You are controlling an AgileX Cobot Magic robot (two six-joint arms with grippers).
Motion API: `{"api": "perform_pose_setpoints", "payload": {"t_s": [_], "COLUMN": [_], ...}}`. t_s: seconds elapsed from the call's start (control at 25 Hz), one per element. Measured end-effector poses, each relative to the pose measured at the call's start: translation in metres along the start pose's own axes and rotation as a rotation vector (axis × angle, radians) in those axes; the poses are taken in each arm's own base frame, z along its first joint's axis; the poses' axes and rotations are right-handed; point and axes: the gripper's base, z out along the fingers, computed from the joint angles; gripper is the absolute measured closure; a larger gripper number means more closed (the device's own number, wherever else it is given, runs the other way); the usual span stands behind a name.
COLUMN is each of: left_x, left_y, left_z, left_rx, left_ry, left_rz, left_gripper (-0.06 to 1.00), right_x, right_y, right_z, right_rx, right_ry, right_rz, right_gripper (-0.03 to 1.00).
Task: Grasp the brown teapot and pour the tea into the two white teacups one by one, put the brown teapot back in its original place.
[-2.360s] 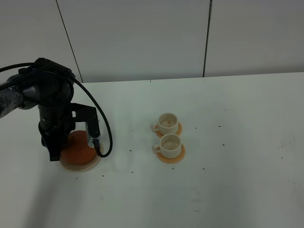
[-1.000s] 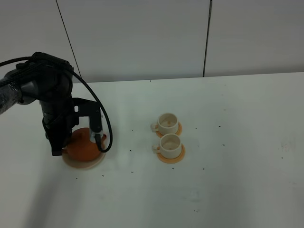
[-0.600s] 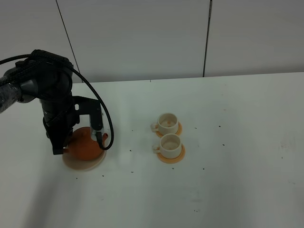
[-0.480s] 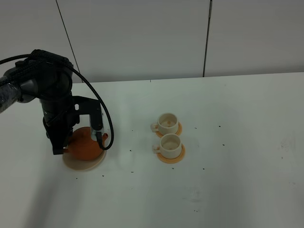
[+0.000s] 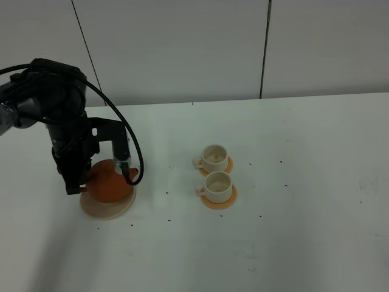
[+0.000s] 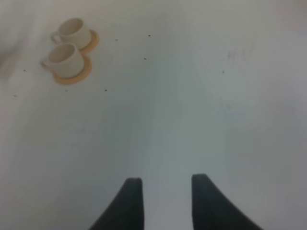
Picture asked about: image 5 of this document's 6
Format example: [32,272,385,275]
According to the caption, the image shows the far orange cup coaster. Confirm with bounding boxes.
[199,156,233,176]

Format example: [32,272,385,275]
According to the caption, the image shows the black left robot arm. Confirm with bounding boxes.
[1,58,98,195]

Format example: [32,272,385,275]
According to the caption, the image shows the brown clay teapot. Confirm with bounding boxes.
[80,159,134,203]

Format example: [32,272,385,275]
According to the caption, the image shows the orange cup coaster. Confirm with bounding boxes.
[199,183,238,210]
[199,156,233,176]

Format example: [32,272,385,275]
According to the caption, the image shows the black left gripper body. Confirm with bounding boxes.
[46,112,100,179]

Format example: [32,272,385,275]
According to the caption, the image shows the white teacup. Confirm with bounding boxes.
[192,145,229,173]
[195,171,233,204]

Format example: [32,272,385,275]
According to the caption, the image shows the far white teacup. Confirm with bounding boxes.
[192,145,229,173]

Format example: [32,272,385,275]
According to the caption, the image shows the black braided camera cable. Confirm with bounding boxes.
[0,62,144,186]

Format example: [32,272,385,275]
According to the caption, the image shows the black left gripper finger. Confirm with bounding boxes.
[64,170,88,195]

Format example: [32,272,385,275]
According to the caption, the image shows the near white teacup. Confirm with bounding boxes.
[195,171,233,204]

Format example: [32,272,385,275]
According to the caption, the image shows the near orange cup coaster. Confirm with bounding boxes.
[199,183,238,210]

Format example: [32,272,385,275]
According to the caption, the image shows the beige round teapot coaster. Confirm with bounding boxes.
[80,187,136,220]

